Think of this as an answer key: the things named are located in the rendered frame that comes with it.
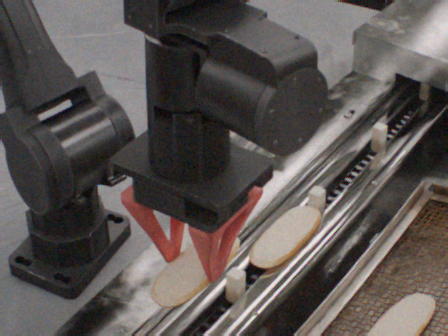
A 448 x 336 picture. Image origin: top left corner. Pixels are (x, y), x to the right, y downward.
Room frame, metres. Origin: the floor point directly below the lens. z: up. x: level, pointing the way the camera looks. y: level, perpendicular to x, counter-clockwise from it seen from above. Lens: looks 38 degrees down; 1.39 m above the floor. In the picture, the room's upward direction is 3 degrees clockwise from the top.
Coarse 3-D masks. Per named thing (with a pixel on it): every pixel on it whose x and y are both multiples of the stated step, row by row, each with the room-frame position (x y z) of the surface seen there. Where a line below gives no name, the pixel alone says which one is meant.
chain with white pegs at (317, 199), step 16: (384, 128) 0.81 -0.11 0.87; (384, 144) 0.81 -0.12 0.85; (368, 160) 0.80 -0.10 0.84; (352, 176) 0.76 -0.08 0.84; (320, 192) 0.69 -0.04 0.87; (336, 192) 0.73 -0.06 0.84; (320, 208) 0.69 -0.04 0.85; (240, 272) 0.57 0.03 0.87; (256, 272) 0.61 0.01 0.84; (240, 288) 0.56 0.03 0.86; (224, 304) 0.56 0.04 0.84; (208, 320) 0.54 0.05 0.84
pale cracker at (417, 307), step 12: (408, 300) 0.50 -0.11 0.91; (420, 300) 0.50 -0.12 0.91; (432, 300) 0.50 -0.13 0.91; (396, 312) 0.49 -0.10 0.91; (408, 312) 0.49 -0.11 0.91; (420, 312) 0.49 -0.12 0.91; (432, 312) 0.49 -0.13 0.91; (384, 324) 0.48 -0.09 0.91; (396, 324) 0.47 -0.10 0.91; (408, 324) 0.47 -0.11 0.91; (420, 324) 0.47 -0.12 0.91
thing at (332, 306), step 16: (416, 192) 0.66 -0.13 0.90; (432, 192) 0.67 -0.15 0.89; (400, 208) 0.63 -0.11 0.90; (416, 208) 0.64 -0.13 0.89; (432, 208) 0.65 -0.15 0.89; (400, 224) 0.62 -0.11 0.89; (384, 240) 0.60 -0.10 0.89; (400, 240) 0.60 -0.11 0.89; (368, 256) 0.57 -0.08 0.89; (384, 256) 0.57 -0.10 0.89; (416, 256) 0.57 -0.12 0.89; (432, 256) 0.57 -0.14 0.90; (352, 272) 0.55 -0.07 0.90; (368, 272) 0.55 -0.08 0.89; (384, 272) 0.55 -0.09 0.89; (400, 272) 0.55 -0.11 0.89; (336, 288) 0.52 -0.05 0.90; (352, 288) 0.53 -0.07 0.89; (368, 288) 0.54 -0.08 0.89; (400, 288) 0.53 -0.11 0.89; (416, 288) 0.53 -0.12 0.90; (336, 304) 0.51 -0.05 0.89; (320, 320) 0.50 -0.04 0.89; (336, 320) 0.50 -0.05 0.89; (352, 320) 0.50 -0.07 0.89; (368, 320) 0.49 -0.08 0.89; (432, 320) 0.49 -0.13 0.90
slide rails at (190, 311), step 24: (408, 96) 0.92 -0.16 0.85; (432, 96) 0.92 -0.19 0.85; (384, 120) 0.86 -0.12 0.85; (408, 120) 0.86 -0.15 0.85; (360, 144) 0.80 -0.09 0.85; (336, 168) 0.76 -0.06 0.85; (336, 216) 0.68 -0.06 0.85; (312, 240) 0.64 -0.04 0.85; (240, 264) 0.60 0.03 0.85; (288, 264) 0.61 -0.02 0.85; (216, 288) 0.57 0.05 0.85; (264, 288) 0.57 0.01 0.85; (192, 312) 0.54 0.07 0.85; (240, 312) 0.54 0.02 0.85
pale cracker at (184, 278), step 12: (192, 252) 0.52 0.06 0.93; (180, 264) 0.50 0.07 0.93; (192, 264) 0.51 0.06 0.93; (228, 264) 0.52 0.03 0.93; (168, 276) 0.49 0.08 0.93; (180, 276) 0.49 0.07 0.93; (192, 276) 0.49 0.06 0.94; (204, 276) 0.49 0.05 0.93; (156, 288) 0.48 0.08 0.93; (168, 288) 0.48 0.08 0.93; (180, 288) 0.48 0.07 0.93; (192, 288) 0.48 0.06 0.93; (204, 288) 0.49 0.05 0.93; (156, 300) 0.47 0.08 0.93; (168, 300) 0.47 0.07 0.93; (180, 300) 0.47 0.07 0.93
